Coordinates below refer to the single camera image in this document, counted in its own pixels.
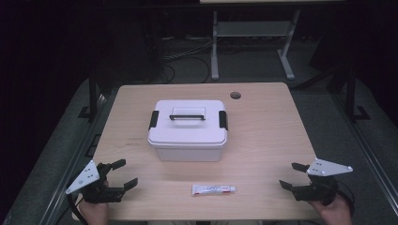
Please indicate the aluminium frame rail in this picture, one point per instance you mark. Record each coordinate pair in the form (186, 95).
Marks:
(369, 153)
(72, 162)

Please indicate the black frame post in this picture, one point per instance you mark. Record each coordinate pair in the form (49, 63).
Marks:
(93, 97)
(351, 93)

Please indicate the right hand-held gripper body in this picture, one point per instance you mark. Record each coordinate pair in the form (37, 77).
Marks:
(319, 187)

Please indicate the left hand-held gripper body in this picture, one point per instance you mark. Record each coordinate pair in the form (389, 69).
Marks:
(94, 187)

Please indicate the person's right hand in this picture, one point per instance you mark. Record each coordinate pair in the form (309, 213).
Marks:
(334, 212)

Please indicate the person's left hand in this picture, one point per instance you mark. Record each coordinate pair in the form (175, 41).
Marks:
(94, 214)

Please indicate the white ointment tube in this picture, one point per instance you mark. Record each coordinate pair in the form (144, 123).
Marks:
(212, 189)

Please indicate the white lid with black latches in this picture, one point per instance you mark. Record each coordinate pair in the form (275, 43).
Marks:
(187, 134)

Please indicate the grey metal stand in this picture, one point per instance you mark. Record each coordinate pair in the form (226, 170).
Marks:
(250, 28)

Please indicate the white plastic storage box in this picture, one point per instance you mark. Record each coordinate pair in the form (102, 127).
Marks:
(189, 154)

